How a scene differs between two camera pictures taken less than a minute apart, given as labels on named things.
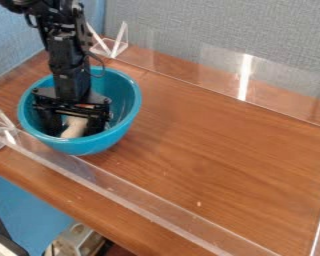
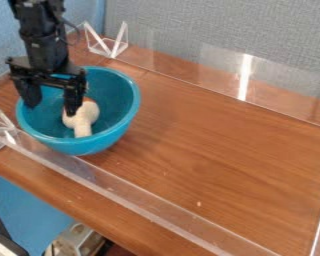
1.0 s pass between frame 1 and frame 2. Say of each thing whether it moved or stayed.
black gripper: moved
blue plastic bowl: stayed
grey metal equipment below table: stayed
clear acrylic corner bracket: stayed
